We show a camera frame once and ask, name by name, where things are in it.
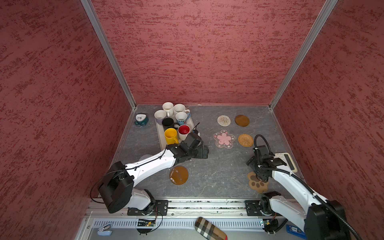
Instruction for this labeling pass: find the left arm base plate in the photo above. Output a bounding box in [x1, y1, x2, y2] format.
[127, 200, 169, 217]

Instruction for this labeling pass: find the yellow mug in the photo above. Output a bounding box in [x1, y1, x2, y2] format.
[164, 129, 179, 145]

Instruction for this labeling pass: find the white mug red inside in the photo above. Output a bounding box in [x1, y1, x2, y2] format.
[178, 125, 191, 141]

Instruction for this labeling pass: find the plaid case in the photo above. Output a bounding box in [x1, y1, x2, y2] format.
[195, 217, 228, 240]

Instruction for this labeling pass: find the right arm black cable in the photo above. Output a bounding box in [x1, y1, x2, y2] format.
[253, 134, 364, 240]

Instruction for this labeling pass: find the light blue floral mug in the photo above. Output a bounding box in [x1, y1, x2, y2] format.
[175, 112, 191, 126]

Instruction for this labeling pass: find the black mug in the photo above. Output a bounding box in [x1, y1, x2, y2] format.
[162, 118, 179, 131]

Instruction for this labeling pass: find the brown paw coaster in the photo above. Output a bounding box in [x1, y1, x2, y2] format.
[247, 172, 269, 194]

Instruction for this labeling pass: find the cream calculator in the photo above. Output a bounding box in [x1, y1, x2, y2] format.
[275, 153, 298, 173]

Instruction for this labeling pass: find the white woven round coaster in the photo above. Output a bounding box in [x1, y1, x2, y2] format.
[217, 115, 231, 127]

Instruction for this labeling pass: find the grey woven round coaster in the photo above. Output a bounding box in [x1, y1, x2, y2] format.
[139, 155, 152, 161]

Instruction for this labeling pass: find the white mug back right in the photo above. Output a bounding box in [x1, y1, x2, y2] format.
[173, 104, 190, 115]

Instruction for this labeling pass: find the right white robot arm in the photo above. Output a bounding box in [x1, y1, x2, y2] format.
[247, 146, 351, 240]

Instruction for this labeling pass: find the beige serving tray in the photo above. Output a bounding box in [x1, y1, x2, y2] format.
[154, 115, 201, 151]

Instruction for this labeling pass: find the white mug back middle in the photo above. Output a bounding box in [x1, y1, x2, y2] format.
[162, 102, 174, 118]

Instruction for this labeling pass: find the tan woven round coaster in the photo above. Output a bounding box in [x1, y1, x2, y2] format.
[238, 134, 254, 148]

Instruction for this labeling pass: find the blue tool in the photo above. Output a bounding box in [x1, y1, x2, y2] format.
[286, 225, 307, 240]

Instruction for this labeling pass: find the pink flower coaster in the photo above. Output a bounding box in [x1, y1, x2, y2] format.
[213, 130, 236, 149]

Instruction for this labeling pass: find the dark brown round coaster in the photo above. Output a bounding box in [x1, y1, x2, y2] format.
[235, 115, 250, 127]

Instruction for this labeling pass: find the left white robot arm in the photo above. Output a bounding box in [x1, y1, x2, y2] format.
[97, 132, 209, 215]

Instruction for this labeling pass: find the brown wooden round coaster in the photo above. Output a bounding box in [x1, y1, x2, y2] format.
[169, 166, 189, 185]

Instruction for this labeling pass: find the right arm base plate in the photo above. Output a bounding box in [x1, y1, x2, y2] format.
[245, 200, 270, 217]

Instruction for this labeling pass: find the small stapler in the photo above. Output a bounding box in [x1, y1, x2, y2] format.
[97, 223, 113, 236]

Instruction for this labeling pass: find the white mug back left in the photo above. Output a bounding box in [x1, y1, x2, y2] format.
[154, 110, 168, 125]

